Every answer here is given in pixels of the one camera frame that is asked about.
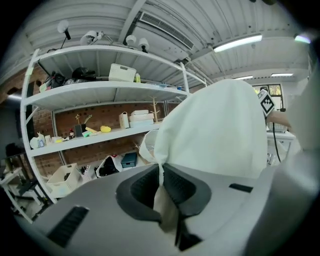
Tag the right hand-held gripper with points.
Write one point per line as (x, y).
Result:
(267, 103)

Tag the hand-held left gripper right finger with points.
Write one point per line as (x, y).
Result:
(225, 200)

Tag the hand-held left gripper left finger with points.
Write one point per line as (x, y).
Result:
(100, 220)

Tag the white clothes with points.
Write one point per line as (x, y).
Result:
(212, 130)

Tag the person's right forearm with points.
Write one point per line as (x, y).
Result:
(278, 119)

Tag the window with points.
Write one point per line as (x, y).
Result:
(273, 91)

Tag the white perforated appliance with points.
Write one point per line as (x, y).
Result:
(277, 128)

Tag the ceiling tube light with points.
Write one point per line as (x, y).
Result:
(242, 77)
(237, 43)
(282, 74)

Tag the white table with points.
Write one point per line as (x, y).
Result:
(281, 142)

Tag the cup of pens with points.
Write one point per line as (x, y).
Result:
(85, 173)

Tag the black and white bag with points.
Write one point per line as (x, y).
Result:
(107, 167)

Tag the large white plastic basket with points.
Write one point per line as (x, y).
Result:
(62, 181)

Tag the dark teal box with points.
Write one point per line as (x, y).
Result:
(129, 160)

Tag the white metal shelving unit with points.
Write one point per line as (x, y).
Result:
(195, 77)
(87, 92)

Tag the black metal stand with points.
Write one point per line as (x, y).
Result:
(20, 185)

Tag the yellow and green stationery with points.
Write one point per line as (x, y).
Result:
(90, 132)

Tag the yellow plush toy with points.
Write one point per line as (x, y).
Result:
(105, 129)

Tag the black pen holder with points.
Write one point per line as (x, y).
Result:
(79, 130)

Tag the white plastic bag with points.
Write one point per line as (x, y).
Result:
(37, 142)

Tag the beige wooden box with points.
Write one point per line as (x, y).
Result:
(124, 120)

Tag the stack of pastel flat boxes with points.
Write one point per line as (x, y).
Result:
(141, 119)

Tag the wooden tree-shaped stand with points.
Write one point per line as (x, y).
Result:
(155, 110)

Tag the ceiling air vent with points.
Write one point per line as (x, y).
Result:
(166, 28)

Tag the yellow-green bottle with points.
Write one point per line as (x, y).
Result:
(137, 78)

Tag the white cylinder lamp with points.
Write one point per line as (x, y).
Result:
(90, 37)
(143, 43)

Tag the black bags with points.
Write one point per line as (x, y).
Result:
(55, 80)

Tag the small white slotted basket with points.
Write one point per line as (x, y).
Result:
(122, 73)

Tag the black helmet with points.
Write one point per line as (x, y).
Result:
(82, 73)

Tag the white round lamp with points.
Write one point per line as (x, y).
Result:
(63, 27)
(130, 40)

